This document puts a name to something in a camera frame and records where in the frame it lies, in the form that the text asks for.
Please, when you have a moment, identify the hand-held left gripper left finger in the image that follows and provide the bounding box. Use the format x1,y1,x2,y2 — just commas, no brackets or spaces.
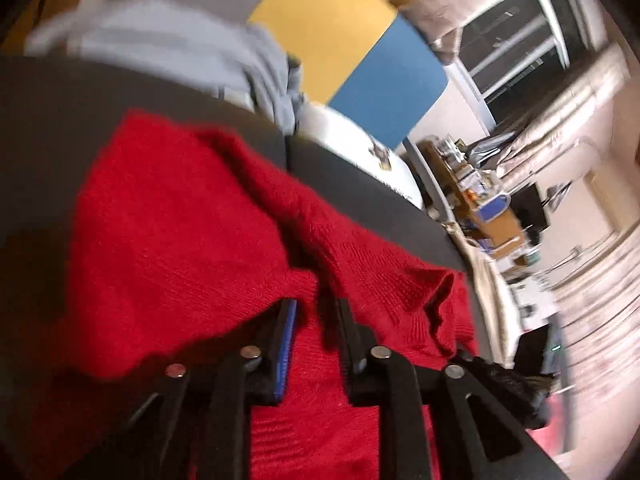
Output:
107,300,298,480

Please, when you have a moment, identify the grey hoodie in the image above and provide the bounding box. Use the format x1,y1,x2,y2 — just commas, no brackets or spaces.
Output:
25,0,306,136

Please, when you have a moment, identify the black monitor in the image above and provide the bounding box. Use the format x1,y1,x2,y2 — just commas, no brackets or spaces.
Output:
512,182,546,233

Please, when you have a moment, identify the blue folding chair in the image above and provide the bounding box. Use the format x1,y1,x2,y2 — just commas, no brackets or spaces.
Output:
472,192,511,221

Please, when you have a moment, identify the pink blanket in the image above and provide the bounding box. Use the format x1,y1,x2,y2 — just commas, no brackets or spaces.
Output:
537,395,576,456

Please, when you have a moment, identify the grey yellow blue chair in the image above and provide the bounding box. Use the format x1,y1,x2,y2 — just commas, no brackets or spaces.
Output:
115,0,451,221

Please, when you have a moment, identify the beige folded cloth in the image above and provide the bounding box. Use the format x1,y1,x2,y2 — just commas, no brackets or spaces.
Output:
445,220,523,366

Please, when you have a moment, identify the wooden table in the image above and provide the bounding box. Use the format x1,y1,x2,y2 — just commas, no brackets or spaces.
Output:
417,135,501,211

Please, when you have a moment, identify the window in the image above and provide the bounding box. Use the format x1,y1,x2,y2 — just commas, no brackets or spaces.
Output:
457,0,573,128

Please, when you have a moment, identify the wooden desk panel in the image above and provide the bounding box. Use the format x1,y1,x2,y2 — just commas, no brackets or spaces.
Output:
480,205,526,251

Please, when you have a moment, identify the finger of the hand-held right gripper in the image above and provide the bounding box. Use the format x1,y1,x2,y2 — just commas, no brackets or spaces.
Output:
462,352,551,430

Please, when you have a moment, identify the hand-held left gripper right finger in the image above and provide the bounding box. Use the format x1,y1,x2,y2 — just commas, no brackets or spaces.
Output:
336,300,568,480

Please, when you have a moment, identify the red knitted sweater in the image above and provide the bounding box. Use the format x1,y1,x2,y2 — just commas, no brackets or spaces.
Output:
70,112,481,480

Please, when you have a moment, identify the white printed cushion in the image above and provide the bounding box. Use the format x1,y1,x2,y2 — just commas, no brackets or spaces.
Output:
297,102,426,208

